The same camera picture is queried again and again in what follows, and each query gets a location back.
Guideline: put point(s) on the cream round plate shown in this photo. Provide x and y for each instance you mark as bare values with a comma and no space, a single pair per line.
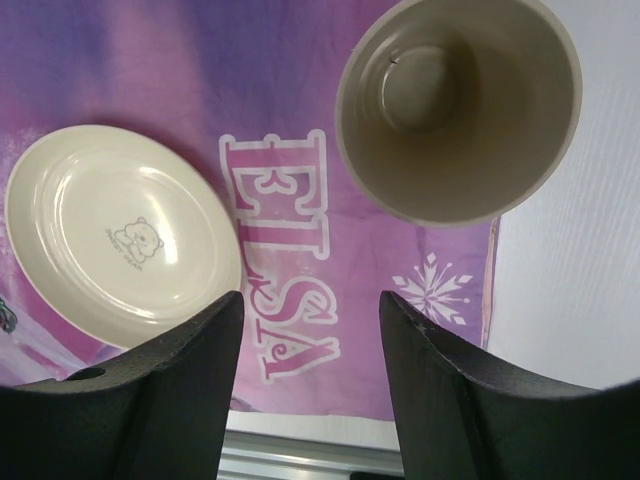
118,234

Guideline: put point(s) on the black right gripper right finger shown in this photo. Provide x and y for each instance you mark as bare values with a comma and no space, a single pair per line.
462,413

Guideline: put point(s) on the purple Elsa placemat cloth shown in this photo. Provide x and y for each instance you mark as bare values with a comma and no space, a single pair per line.
245,91

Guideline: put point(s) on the aluminium front rail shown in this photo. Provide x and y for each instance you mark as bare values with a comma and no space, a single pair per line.
257,456

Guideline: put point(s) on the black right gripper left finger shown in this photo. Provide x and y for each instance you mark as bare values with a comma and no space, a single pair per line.
158,411

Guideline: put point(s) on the cream beige cup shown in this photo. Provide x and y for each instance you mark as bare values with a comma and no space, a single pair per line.
450,113

